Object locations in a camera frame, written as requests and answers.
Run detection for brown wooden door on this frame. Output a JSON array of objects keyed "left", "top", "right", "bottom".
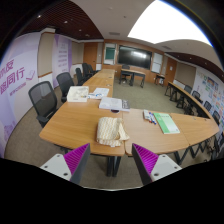
[
  {"left": 83, "top": 42, "right": 99, "bottom": 71},
  {"left": 164, "top": 57, "right": 178, "bottom": 87}
]

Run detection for small white blue package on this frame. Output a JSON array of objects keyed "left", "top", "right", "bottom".
[{"left": 87, "top": 92, "right": 103, "bottom": 100}]

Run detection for black mesh office chair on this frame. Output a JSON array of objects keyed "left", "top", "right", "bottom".
[
  {"left": 28, "top": 80, "right": 58, "bottom": 128},
  {"left": 55, "top": 71, "right": 75, "bottom": 104}
]

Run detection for blue marker pen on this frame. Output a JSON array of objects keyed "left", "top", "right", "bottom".
[{"left": 150, "top": 112, "right": 158, "bottom": 125}]

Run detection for white wall whiteboard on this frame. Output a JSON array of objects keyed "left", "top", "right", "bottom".
[{"left": 151, "top": 52, "right": 164, "bottom": 74}]

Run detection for long dark side table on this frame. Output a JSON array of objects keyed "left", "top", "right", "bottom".
[{"left": 164, "top": 80, "right": 214, "bottom": 116}]

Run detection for green booklet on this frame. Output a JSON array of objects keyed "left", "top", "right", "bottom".
[{"left": 153, "top": 112, "right": 181, "bottom": 135}]

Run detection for white whiteboard eraser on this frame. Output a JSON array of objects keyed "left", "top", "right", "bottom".
[{"left": 143, "top": 109, "right": 152, "bottom": 121}]

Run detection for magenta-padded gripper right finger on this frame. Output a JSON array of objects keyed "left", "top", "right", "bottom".
[{"left": 131, "top": 143, "right": 183, "bottom": 186}]

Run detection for black chair at presenter desk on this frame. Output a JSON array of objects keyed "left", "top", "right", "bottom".
[{"left": 120, "top": 64, "right": 132, "bottom": 84}]

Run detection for dark presenter desk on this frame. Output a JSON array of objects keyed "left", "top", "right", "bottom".
[{"left": 119, "top": 68, "right": 147, "bottom": 88}]

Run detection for large black wall screen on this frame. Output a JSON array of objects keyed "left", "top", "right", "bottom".
[{"left": 117, "top": 44, "right": 153, "bottom": 70}]

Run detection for row of black office chairs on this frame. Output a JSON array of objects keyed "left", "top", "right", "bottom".
[{"left": 74, "top": 62, "right": 99, "bottom": 86}]

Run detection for small dark side table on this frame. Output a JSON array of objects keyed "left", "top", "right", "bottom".
[{"left": 154, "top": 73, "right": 167, "bottom": 86}]

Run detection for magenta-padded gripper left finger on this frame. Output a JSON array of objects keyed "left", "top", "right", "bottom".
[{"left": 39, "top": 143, "right": 92, "bottom": 185}]

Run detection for bright ceiling light panel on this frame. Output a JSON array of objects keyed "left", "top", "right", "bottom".
[{"left": 127, "top": 0, "right": 213, "bottom": 46}]

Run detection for purple wall banner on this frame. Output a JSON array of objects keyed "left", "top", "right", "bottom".
[{"left": 52, "top": 34, "right": 73, "bottom": 79}]

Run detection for yellow zigzag striped towel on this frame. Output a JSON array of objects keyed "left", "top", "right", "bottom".
[{"left": 95, "top": 116, "right": 130, "bottom": 148}]

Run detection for colourful wall notice board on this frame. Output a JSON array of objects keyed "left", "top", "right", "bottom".
[{"left": 196, "top": 71, "right": 224, "bottom": 111}]

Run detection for large flat white box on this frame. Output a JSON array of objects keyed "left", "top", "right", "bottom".
[{"left": 98, "top": 96, "right": 132, "bottom": 112}]

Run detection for white paper sheets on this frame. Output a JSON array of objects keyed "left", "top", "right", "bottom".
[{"left": 91, "top": 87, "right": 110, "bottom": 98}]

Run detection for white open cardboard box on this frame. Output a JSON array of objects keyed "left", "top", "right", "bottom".
[{"left": 66, "top": 85, "right": 90, "bottom": 103}]

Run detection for group of black side chairs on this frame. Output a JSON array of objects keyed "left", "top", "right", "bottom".
[{"left": 181, "top": 84, "right": 224, "bottom": 134}]

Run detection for green white wall board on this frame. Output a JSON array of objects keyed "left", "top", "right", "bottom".
[{"left": 103, "top": 43, "right": 117, "bottom": 65}]

